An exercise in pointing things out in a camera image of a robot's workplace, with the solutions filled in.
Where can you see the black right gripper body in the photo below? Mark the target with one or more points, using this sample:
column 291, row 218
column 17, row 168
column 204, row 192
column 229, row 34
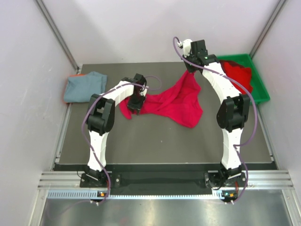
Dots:
column 188, row 62

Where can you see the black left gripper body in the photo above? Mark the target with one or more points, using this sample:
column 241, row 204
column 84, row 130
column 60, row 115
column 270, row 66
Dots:
column 135, row 101

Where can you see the crimson red t-shirt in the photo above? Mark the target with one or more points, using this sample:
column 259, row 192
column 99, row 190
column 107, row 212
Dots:
column 179, row 103

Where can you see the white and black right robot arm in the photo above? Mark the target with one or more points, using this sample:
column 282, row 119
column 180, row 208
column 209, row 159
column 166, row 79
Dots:
column 231, row 116

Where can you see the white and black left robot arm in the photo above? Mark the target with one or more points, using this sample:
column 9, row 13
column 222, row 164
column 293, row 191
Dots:
column 100, row 119

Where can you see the dark maroon t-shirt in bin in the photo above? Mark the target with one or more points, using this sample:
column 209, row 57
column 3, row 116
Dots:
column 231, row 63

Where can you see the bright red t-shirt in bin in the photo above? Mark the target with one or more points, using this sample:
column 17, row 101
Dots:
column 241, row 75

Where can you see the folded blue-grey t-shirt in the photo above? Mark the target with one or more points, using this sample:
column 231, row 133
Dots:
column 80, row 89

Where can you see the folded orange t-shirt under blue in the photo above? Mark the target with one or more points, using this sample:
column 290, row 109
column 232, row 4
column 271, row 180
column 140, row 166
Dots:
column 75, row 75

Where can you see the green plastic bin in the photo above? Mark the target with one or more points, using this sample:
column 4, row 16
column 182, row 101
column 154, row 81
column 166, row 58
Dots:
column 259, row 93

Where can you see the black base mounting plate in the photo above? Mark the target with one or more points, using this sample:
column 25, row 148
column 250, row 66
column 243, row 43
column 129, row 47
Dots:
column 160, row 182

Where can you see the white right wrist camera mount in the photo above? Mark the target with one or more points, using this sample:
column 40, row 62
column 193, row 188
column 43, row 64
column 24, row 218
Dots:
column 185, row 46

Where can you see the left aluminium corner post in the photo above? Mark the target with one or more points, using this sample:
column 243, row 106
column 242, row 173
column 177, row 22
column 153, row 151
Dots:
column 53, row 27

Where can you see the aluminium corner post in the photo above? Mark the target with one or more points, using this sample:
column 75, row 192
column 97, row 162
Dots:
column 53, row 27
column 267, row 27

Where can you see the right aluminium corner post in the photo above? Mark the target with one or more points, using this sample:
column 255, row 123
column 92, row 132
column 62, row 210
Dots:
column 267, row 27

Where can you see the slotted grey cable duct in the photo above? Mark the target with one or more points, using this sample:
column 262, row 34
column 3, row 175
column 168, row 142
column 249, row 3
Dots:
column 99, row 195

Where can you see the aluminium front frame rail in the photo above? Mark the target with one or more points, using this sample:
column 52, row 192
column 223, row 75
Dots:
column 255, row 179

